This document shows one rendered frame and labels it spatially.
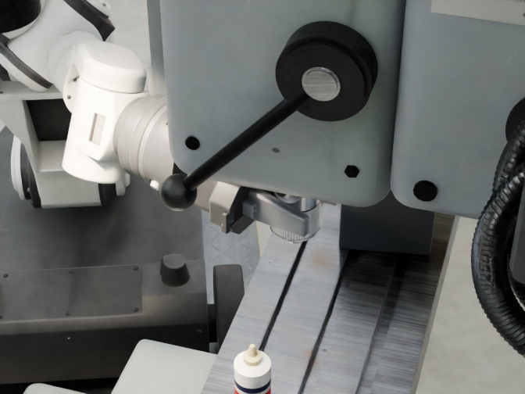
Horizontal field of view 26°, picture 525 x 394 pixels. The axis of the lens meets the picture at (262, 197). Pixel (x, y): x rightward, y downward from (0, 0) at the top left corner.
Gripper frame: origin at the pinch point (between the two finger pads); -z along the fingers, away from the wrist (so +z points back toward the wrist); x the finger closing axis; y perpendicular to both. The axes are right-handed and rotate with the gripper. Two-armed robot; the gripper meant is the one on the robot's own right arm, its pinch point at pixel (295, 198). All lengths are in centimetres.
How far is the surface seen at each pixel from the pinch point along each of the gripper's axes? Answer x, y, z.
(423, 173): -7.3, -14.7, -15.7
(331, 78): -10.8, -22.5, -9.5
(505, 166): -14.0, -23.3, -24.1
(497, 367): 105, 124, 12
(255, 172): -9.7, -10.3, -2.3
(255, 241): 71, 84, 55
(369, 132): -6.8, -16.0, -10.6
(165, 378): 3.9, 41.6, 21.0
